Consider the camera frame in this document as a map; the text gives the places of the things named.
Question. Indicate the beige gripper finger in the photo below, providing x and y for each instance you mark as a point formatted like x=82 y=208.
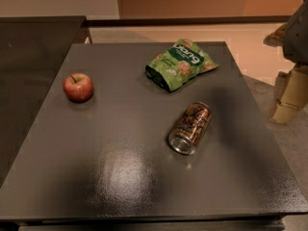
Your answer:
x=276 y=38
x=290 y=94

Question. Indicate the orange soda can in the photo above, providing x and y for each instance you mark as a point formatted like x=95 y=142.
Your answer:
x=189 y=129

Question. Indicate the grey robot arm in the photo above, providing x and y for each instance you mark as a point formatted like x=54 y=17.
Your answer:
x=295 y=48

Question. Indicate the green snack bag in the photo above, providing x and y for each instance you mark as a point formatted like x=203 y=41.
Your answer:
x=175 y=67

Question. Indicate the red apple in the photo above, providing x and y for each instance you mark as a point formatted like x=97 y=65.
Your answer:
x=78 y=87

